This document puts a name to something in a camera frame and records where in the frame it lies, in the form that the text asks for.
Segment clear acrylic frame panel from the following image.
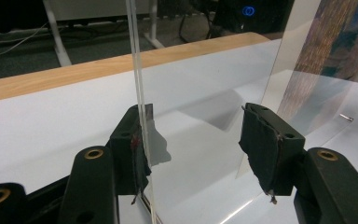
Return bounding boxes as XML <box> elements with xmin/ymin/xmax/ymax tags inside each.
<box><xmin>124</xmin><ymin>0</ymin><xmax>160</xmax><ymax>224</ymax></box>
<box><xmin>219</xmin><ymin>0</ymin><xmax>358</xmax><ymax>224</ymax></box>

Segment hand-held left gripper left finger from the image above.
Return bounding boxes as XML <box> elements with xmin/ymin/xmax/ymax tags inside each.
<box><xmin>107</xmin><ymin>104</ymin><xmax>155</xmax><ymax>205</ymax></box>

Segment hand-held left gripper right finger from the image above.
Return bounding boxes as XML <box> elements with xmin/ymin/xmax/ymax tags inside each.
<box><xmin>238</xmin><ymin>102</ymin><xmax>307</xmax><ymax>205</ymax></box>

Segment small metal pin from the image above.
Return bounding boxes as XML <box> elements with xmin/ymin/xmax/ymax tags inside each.
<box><xmin>338</xmin><ymin>112</ymin><xmax>355</xmax><ymax>123</ymax></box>

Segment white metal desk frame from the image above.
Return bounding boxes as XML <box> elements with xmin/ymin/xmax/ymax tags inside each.
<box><xmin>41</xmin><ymin>0</ymin><xmax>166</xmax><ymax>68</ymax></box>

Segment rectangular photo card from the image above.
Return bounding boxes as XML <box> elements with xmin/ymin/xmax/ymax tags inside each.
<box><xmin>276</xmin><ymin>0</ymin><xmax>358</xmax><ymax>125</ymax></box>

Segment white floor cable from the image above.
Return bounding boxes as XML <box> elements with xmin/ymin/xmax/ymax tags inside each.
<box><xmin>0</xmin><ymin>21</ymin><xmax>51</xmax><ymax>60</ymax></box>

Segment black floor cables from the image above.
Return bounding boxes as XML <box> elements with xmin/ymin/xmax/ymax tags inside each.
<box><xmin>178</xmin><ymin>12</ymin><xmax>220</xmax><ymax>44</ymax></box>

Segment dark computer with blue light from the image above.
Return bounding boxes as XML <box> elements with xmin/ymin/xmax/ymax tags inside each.
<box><xmin>213</xmin><ymin>0</ymin><xmax>295</xmax><ymax>35</ymax></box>

